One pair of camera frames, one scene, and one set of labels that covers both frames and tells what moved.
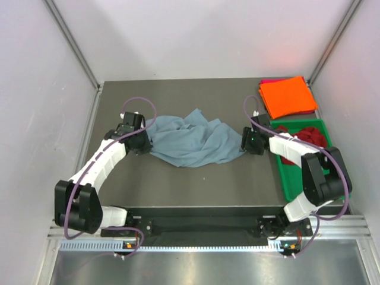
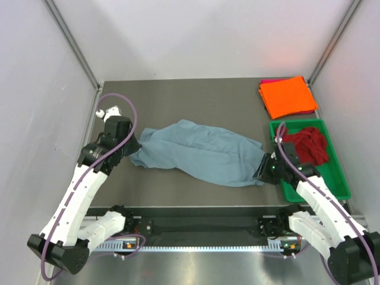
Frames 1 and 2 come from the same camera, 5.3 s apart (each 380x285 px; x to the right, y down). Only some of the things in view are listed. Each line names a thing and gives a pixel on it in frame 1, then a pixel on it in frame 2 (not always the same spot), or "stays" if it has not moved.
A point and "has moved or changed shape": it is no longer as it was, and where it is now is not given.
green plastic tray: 291,176 stays
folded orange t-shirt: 286,97 stays
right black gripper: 245,145 → 262,173
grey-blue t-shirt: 193,141 has moved or changed shape
